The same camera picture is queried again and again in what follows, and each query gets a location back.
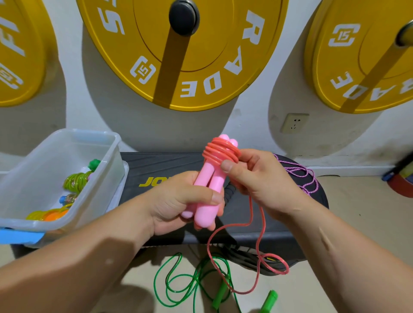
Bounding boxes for person's left forearm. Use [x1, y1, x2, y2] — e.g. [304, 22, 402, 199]
[0, 203, 159, 313]

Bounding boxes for ropes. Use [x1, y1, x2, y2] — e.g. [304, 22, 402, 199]
[63, 170, 93, 193]

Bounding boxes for white wall socket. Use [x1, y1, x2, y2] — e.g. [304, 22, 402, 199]
[280, 113, 310, 134]

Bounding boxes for person's right hand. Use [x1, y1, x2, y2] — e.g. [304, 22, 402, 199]
[221, 148, 312, 221]

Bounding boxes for red fire extinguisher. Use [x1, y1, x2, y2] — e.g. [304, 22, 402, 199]
[382, 151, 413, 198]

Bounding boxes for orange handled yellow jump rope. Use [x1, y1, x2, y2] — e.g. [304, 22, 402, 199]
[25, 206, 70, 222]

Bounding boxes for black plate peg cap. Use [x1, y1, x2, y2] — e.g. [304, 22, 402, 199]
[168, 0, 201, 36]

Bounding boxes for blue plastic piece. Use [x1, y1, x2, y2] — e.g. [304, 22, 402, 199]
[0, 228, 45, 245]

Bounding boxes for person's right forearm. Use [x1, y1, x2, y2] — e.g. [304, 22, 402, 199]
[287, 199, 413, 313]

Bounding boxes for black aerobic step platform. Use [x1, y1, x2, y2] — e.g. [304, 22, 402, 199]
[9, 151, 329, 275]

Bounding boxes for person's left hand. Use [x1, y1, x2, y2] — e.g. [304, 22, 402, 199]
[142, 169, 226, 237]

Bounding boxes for dark green jump rope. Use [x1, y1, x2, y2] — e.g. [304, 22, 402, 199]
[153, 252, 279, 313]

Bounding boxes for translucent plastic lid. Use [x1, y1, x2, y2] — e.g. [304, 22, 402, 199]
[29, 161, 129, 249]

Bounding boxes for large yellow weight plate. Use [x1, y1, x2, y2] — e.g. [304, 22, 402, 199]
[76, 0, 290, 112]

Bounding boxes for clear plastic storage bin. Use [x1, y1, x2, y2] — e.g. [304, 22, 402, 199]
[0, 129, 124, 231]

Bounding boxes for pink handled jump rope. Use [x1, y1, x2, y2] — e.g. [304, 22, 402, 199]
[181, 133, 290, 277]

